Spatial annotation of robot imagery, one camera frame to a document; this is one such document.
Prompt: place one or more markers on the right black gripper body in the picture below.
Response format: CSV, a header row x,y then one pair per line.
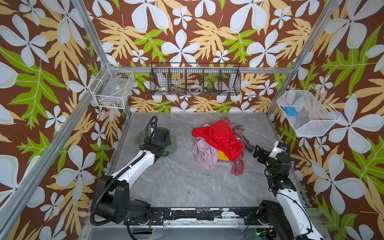
x,y
261,153

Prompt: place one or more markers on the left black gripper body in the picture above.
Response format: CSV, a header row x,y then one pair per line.
x,y
148,141

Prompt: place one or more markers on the olive green cloth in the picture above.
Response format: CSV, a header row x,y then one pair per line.
x,y
170,147

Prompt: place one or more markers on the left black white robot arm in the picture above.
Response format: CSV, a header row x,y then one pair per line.
x,y
112,202

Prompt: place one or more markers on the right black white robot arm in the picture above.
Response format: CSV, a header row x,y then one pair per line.
x,y
287,215

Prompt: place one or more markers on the yellow cloth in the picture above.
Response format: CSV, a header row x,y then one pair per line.
x,y
222,156

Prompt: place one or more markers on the red cloth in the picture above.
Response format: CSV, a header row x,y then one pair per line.
x,y
220,136

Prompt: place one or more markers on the light pink cloth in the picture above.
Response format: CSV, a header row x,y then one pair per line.
x,y
206,155

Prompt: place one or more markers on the dusty rose grey-trimmed garment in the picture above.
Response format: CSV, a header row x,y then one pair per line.
x,y
238,164

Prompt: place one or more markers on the blue object in basket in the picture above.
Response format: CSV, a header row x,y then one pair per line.
x,y
290,111

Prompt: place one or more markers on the white mesh basket right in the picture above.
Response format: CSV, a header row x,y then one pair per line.
x,y
316,116

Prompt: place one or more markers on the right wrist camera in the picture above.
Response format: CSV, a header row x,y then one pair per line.
x,y
279,147

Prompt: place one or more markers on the white wire basket left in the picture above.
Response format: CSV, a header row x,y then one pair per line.
x,y
111,88

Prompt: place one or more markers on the black wire basket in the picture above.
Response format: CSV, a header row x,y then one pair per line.
x,y
210,79

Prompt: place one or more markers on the black mounting rail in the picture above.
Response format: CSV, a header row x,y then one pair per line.
x,y
160,216

